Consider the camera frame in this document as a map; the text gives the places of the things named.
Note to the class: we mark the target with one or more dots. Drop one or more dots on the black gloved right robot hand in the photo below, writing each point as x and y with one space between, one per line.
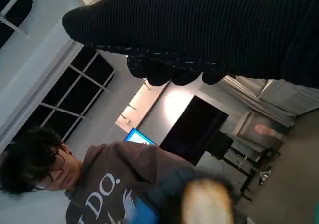
199 22

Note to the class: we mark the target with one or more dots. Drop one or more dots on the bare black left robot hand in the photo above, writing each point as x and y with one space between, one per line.
164 196

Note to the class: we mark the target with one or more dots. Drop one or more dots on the toy bread bun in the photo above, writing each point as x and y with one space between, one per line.
209 204

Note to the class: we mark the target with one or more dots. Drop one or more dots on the person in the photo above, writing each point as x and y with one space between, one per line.
112 164

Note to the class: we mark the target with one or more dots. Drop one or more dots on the blue lit monitor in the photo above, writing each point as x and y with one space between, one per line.
138 137

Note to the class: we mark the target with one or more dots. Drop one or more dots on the black television screen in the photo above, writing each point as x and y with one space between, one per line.
197 129

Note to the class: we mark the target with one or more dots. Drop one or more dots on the black equipment stand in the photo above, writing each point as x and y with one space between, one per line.
239 161

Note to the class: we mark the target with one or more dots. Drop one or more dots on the grey box with pink item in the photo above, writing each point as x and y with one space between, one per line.
261 137

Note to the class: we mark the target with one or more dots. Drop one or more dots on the dark paned window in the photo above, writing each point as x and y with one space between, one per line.
17 5
72 94

